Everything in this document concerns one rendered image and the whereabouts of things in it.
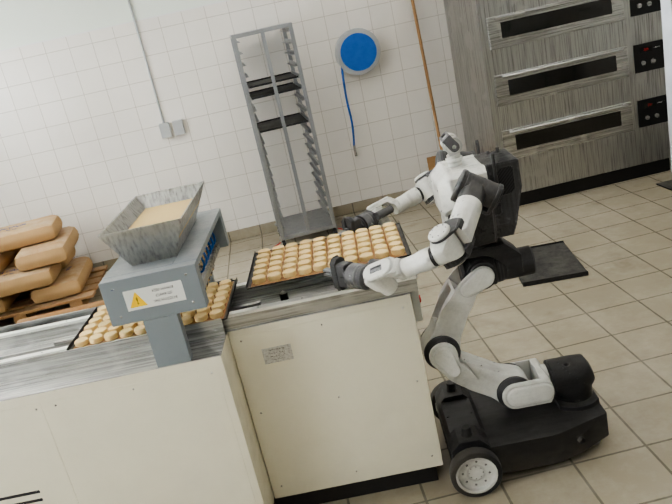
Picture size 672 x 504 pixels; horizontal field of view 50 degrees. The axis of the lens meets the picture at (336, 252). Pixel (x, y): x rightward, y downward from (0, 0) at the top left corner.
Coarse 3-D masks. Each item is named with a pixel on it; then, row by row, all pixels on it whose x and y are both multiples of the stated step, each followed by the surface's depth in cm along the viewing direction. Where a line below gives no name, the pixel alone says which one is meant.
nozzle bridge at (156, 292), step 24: (216, 216) 294; (192, 240) 266; (216, 240) 306; (120, 264) 256; (144, 264) 250; (168, 264) 244; (192, 264) 239; (120, 288) 240; (144, 288) 241; (168, 288) 241; (192, 288) 241; (120, 312) 243; (144, 312) 243; (168, 312) 244; (168, 336) 247; (168, 360) 249
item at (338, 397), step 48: (240, 336) 268; (288, 336) 269; (336, 336) 270; (384, 336) 270; (288, 384) 275; (336, 384) 276; (384, 384) 277; (288, 432) 282; (336, 432) 282; (384, 432) 283; (432, 432) 284; (288, 480) 289; (336, 480) 290; (384, 480) 294; (432, 480) 295
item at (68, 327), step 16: (240, 288) 294; (256, 288) 295; (272, 288) 295; (288, 288) 295; (64, 320) 299; (80, 320) 296; (0, 336) 297; (16, 336) 298; (32, 336) 298; (48, 336) 298; (64, 336) 298
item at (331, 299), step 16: (352, 288) 265; (400, 288) 266; (416, 288) 266; (272, 304) 267; (288, 304) 266; (304, 304) 266; (320, 304) 266; (336, 304) 267; (224, 320) 267; (240, 320) 267; (256, 320) 268; (272, 320) 268; (48, 352) 269
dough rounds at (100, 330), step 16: (208, 288) 292; (224, 288) 288; (208, 304) 276; (224, 304) 273; (96, 320) 284; (192, 320) 266; (208, 320) 265; (80, 336) 272; (96, 336) 268; (112, 336) 266; (128, 336) 266
